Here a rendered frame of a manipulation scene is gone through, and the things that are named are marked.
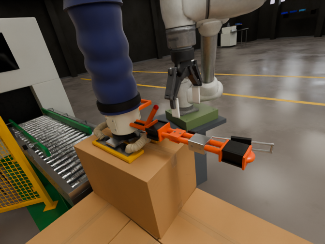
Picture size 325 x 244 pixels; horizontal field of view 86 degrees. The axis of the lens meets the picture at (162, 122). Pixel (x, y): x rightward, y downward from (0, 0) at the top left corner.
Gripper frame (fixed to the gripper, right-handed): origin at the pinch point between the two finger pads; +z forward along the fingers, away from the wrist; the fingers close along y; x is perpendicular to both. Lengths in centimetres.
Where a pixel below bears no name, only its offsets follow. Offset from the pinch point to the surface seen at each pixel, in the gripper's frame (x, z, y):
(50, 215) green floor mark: -142, 121, 50
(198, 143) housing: 6.1, 12.3, 3.2
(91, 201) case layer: -64, 67, 28
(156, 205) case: -9.3, 43.0, 16.5
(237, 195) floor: -1, 121, -73
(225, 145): 15.4, 11.4, 1.2
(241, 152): 21.0, 11.4, 2.2
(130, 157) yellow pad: -25.3, 24.9, 13.2
